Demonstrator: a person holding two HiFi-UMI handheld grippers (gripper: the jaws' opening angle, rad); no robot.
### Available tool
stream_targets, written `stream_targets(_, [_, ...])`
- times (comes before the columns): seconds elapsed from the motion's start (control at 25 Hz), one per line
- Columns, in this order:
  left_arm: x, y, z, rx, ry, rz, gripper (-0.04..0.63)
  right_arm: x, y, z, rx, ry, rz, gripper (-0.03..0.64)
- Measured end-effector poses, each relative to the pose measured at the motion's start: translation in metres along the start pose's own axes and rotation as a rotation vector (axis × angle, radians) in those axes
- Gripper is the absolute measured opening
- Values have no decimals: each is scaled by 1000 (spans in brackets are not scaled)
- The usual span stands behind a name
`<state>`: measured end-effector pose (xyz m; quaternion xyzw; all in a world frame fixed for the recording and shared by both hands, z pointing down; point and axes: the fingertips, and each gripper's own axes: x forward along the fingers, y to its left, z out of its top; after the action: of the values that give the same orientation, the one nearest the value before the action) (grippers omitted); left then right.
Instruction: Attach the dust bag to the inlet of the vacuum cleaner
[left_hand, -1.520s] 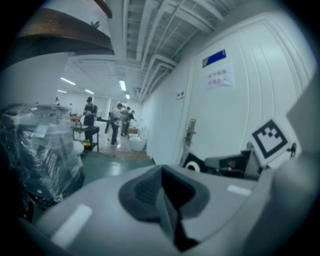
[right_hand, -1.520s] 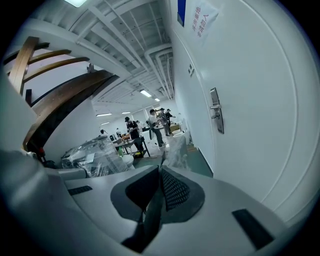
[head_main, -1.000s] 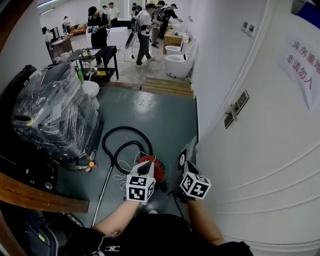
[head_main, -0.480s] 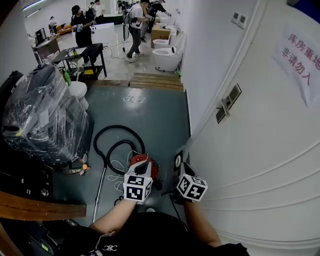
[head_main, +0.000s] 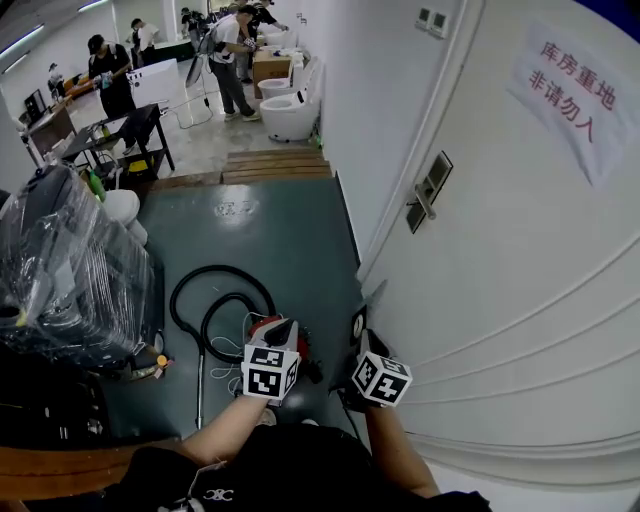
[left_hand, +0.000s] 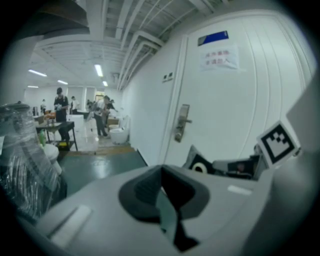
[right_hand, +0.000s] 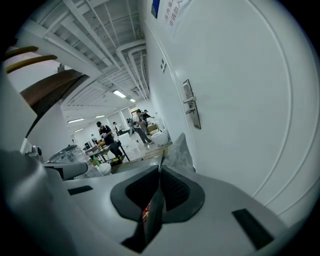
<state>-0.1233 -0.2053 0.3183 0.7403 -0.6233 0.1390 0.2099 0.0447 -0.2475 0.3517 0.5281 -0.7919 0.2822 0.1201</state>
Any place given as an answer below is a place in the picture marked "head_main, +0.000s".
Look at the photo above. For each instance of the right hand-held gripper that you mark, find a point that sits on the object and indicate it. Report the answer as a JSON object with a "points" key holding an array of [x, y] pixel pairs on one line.
{"points": [[382, 380]]}

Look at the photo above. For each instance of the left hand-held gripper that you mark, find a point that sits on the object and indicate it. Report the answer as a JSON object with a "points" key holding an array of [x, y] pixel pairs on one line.
{"points": [[270, 377]]}

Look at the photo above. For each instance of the person's left forearm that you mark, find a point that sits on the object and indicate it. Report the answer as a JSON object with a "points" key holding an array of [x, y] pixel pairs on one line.
{"points": [[225, 430]]}

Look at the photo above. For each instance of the person's right forearm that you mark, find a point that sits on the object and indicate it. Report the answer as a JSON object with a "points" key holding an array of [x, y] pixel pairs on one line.
{"points": [[395, 445]]}

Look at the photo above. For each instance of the person's white shoe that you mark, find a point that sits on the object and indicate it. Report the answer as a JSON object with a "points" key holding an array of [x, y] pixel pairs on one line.
{"points": [[310, 422], [267, 417]]}

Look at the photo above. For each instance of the metal vacuum wand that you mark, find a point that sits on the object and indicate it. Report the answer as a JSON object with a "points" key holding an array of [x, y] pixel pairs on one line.
{"points": [[200, 390]]}

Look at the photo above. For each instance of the person's black shirt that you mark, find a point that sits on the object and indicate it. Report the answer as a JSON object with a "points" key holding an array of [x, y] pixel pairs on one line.
{"points": [[300, 470]]}

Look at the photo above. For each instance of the white door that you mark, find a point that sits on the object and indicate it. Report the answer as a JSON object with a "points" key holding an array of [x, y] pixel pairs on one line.
{"points": [[525, 280]]}

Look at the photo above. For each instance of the wooden step boards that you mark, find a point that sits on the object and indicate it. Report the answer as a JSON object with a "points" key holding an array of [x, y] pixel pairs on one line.
{"points": [[275, 167]]}

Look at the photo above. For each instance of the white round container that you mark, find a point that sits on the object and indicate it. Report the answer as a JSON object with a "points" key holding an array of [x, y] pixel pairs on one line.
{"points": [[122, 207]]}

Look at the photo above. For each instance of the white toilet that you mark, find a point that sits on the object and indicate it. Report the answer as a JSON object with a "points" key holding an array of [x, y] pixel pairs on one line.
{"points": [[287, 122], [275, 89], [280, 41]]}

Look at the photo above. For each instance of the plastic-wrapped floor machine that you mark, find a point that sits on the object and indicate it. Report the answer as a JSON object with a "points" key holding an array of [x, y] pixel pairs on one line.
{"points": [[75, 260]]}

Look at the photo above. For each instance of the yellow box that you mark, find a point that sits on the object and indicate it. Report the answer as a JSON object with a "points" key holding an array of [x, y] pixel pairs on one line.
{"points": [[139, 165]]}

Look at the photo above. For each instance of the black floor machine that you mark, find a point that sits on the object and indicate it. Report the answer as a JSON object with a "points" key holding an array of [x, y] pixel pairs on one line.
{"points": [[50, 400]]}

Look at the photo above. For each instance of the green bottle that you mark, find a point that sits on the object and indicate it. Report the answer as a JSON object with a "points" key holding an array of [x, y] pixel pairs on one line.
{"points": [[96, 184]]}

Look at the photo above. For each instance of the wooden curved staircase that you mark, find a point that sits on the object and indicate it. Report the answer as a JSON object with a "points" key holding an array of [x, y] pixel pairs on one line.
{"points": [[75, 470]]}

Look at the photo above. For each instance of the black table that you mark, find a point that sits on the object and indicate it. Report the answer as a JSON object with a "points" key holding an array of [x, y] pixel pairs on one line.
{"points": [[135, 117]]}

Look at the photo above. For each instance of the cardboard box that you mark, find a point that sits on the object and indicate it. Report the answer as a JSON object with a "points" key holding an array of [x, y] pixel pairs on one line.
{"points": [[270, 67]]}

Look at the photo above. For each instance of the grey upright appliance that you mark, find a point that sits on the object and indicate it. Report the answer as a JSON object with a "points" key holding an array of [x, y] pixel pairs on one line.
{"points": [[194, 72]]}

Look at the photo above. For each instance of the white cabinet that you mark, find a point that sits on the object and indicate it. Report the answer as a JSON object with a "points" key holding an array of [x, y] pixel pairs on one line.
{"points": [[155, 82]]}

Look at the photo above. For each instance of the brown wooden cabinet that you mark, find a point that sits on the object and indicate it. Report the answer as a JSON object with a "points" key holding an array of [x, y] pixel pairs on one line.
{"points": [[50, 132]]}

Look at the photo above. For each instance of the paper door sign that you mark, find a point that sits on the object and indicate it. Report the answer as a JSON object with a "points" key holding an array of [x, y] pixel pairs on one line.
{"points": [[570, 95]]}

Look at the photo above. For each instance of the yellow couch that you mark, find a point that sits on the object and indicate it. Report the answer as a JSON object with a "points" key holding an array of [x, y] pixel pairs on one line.
{"points": [[80, 86]]}

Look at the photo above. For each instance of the ceiling strip light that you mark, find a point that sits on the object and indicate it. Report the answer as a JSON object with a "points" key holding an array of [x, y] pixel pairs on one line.
{"points": [[92, 6], [20, 40]]}

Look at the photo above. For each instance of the grey wall switch panel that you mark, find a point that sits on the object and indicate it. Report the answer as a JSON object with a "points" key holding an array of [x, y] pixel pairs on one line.
{"points": [[439, 24], [423, 19]]}

